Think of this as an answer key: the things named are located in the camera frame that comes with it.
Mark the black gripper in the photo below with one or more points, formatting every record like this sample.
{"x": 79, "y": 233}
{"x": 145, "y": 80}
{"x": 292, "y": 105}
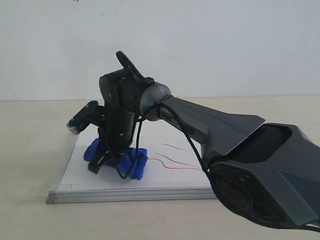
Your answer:
{"x": 115, "y": 134}

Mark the blue cloth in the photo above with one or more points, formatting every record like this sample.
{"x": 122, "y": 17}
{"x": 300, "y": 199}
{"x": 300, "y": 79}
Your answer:
{"x": 125, "y": 161}

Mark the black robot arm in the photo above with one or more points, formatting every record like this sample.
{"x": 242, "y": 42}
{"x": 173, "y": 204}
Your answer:
{"x": 267, "y": 173}

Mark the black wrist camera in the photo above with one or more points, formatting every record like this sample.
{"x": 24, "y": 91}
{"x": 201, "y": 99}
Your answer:
{"x": 91, "y": 113}

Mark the white board with aluminium frame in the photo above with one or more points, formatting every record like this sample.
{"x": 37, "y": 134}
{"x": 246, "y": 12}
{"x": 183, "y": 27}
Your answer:
{"x": 171, "y": 173}

